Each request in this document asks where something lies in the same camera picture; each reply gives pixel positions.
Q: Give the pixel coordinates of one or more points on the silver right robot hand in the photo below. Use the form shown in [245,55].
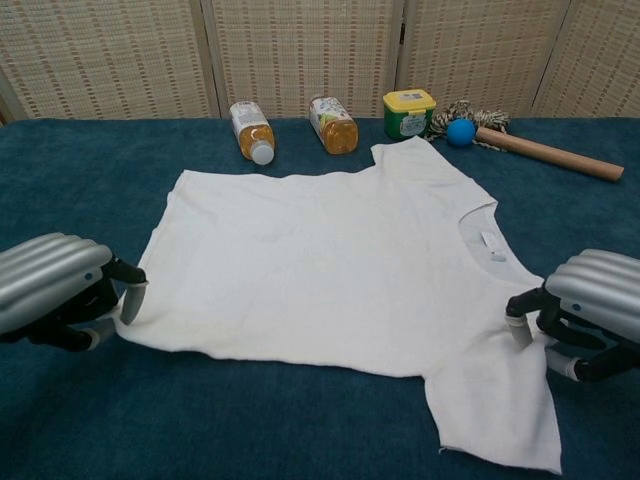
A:
[600,285]

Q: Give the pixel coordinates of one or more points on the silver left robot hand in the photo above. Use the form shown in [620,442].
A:
[45,270]

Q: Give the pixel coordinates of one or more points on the white T-shirt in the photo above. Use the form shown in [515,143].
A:
[325,260]

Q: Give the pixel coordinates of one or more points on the blue carpet table cover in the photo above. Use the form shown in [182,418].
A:
[100,175]

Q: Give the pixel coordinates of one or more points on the wooden stick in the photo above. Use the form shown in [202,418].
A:
[550,155]

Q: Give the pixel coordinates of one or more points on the blue ball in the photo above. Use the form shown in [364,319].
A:
[461,132]

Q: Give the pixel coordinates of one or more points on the woven folding screen panel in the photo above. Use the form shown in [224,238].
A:
[300,50]
[600,55]
[480,50]
[100,55]

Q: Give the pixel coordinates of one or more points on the tea bottle with white label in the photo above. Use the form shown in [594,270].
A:
[250,130]

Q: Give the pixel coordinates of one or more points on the green container with yellow lid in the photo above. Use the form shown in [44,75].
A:
[407,117]

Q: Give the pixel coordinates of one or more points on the tea bottle with colourful label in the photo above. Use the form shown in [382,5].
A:
[335,130]

